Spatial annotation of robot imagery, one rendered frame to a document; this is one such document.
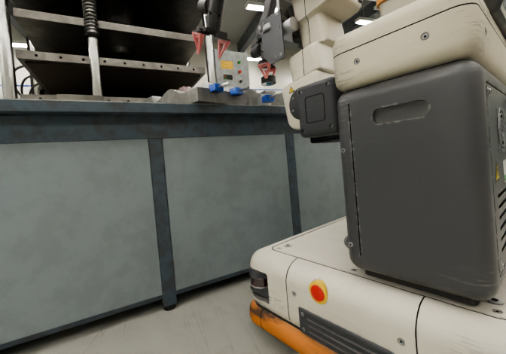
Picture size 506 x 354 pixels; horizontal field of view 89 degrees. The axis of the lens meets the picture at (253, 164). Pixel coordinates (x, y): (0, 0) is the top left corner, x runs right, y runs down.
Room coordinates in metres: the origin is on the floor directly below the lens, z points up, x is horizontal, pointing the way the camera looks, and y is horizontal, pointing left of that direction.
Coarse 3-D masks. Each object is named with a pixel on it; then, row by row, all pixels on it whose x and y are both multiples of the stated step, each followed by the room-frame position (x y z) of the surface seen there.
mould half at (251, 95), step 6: (246, 90) 1.23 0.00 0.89; (252, 90) 1.23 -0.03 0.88; (270, 90) 1.28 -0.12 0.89; (246, 96) 1.24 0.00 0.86; (252, 96) 1.23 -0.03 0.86; (276, 96) 1.29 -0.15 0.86; (282, 96) 1.31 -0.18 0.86; (252, 102) 1.23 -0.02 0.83; (276, 102) 1.29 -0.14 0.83; (282, 102) 1.31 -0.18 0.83
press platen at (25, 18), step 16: (16, 16) 1.49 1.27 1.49; (32, 16) 1.52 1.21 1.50; (48, 16) 1.56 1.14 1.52; (64, 16) 1.60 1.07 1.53; (32, 32) 1.67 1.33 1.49; (48, 32) 1.68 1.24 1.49; (64, 32) 1.70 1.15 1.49; (80, 32) 1.72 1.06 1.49; (112, 32) 1.75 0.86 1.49; (128, 32) 1.77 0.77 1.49; (144, 32) 1.81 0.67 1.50; (160, 32) 1.86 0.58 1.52; (176, 32) 1.91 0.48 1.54; (48, 48) 1.89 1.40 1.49; (64, 48) 1.91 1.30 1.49; (80, 48) 1.93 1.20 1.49; (128, 48) 2.00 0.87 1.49; (144, 48) 2.02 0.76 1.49; (160, 48) 2.04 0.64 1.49; (176, 48) 2.07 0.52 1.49; (192, 48) 2.09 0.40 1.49; (176, 64) 2.38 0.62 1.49
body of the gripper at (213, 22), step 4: (208, 12) 0.98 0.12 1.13; (208, 16) 0.98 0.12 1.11; (212, 16) 0.98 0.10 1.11; (216, 16) 0.98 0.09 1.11; (220, 16) 0.99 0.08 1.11; (208, 20) 0.99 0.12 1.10; (212, 20) 0.98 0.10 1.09; (216, 20) 0.98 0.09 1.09; (220, 20) 0.99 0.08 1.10; (208, 24) 0.99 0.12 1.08; (212, 24) 0.99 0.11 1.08; (216, 24) 0.99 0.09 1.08; (220, 24) 1.00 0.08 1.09; (204, 28) 0.97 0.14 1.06; (208, 28) 0.97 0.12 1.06; (212, 28) 0.99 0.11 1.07; (216, 28) 1.00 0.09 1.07; (220, 28) 1.01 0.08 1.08; (212, 32) 1.01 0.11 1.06; (216, 32) 1.00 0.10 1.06; (224, 32) 1.02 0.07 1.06
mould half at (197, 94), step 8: (200, 88) 1.00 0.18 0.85; (208, 88) 1.03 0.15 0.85; (152, 96) 1.26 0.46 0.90; (168, 96) 1.15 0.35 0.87; (176, 96) 1.10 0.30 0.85; (184, 96) 1.05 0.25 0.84; (192, 96) 1.02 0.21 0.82; (200, 96) 1.00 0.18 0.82; (208, 96) 1.02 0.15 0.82; (216, 96) 1.05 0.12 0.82; (224, 96) 1.08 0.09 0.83; (232, 96) 1.11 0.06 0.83; (240, 96) 1.15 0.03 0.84; (232, 104) 1.11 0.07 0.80; (240, 104) 1.14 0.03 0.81
